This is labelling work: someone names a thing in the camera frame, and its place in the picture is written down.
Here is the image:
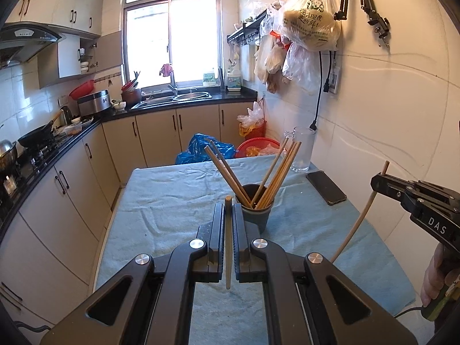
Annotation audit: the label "person's right hand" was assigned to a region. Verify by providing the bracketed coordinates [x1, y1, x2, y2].
[420, 242, 454, 308]

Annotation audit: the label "black wall rack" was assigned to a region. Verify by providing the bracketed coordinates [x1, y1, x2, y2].
[226, 9, 269, 46]

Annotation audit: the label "black perforated chopstick holder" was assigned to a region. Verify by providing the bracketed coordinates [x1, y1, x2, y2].
[240, 183, 275, 234]

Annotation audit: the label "bunch of wooden chopsticks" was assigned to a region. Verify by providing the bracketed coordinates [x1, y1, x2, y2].
[250, 136, 302, 210]

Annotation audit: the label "large white printed bag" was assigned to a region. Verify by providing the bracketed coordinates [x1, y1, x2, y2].
[280, 0, 342, 51]

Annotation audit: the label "open wall cabinet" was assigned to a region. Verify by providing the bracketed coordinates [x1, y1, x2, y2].
[38, 30, 124, 89]

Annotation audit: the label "clear glass pitcher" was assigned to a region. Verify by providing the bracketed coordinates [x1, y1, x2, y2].
[284, 126, 317, 173]

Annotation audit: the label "thin curved wooden chopstick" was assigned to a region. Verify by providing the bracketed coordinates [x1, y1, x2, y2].
[329, 160, 390, 263]

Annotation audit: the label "silver rice cooker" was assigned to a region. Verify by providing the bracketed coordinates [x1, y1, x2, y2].
[77, 90, 112, 116]

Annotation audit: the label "white hanging tag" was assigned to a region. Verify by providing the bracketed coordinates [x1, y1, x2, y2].
[329, 51, 340, 95]

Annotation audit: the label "kitchen window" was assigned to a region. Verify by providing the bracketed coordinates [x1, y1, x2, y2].
[122, 0, 221, 89]

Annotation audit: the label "silver cooking pot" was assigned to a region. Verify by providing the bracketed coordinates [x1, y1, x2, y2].
[0, 138, 19, 174]

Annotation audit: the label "stainless steel sink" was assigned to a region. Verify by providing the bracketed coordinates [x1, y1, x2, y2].
[131, 89, 213, 110]

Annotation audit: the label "light blue towel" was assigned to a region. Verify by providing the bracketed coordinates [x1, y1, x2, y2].
[94, 158, 417, 345]

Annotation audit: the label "red colander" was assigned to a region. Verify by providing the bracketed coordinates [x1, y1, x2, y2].
[69, 80, 96, 101]

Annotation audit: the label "black frying pan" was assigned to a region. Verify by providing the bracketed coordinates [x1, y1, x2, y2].
[18, 110, 64, 149]

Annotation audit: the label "clear hanging plastic bags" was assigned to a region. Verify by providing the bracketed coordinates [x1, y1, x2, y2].
[253, 2, 322, 95]

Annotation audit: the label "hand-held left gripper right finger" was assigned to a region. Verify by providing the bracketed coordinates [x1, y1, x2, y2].
[233, 202, 419, 345]

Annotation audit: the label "black smartphone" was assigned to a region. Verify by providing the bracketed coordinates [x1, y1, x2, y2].
[306, 170, 348, 206]

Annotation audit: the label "blue plastic bag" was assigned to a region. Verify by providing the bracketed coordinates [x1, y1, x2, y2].
[175, 133, 237, 166]

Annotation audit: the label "grey range hood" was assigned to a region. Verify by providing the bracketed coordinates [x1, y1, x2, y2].
[0, 22, 67, 70]

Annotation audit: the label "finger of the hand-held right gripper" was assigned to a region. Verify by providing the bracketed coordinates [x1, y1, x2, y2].
[371, 172, 460, 253]

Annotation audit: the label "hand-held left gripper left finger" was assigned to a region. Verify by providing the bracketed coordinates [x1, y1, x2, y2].
[39, 202, 226, 345]

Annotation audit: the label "light wooden chopstick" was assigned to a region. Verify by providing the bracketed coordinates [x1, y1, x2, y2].
[203, 145, 252, 209]

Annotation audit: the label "long wooden chopstick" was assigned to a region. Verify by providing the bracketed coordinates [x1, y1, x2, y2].
[225, 195, 233, 290]

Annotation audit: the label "red plastic basket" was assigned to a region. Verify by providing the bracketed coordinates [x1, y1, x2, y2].
[235, 137, 281, 159]

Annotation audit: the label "gas stove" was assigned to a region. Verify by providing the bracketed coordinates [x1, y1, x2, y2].
[0, 135, 74, 205]

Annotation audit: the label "black kitchen countertop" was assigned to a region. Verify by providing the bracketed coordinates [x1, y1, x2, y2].
[0, 88, 259, 239]

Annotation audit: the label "black power cable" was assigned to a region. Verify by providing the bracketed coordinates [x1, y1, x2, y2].
[309, 50, 334, 132]

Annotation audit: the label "dark red pot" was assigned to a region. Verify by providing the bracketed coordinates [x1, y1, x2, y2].
[121, 87, 143, 108]

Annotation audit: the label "beige upper kitchen cabinets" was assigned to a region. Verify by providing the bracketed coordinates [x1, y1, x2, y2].
[5, 0, 107, 39]

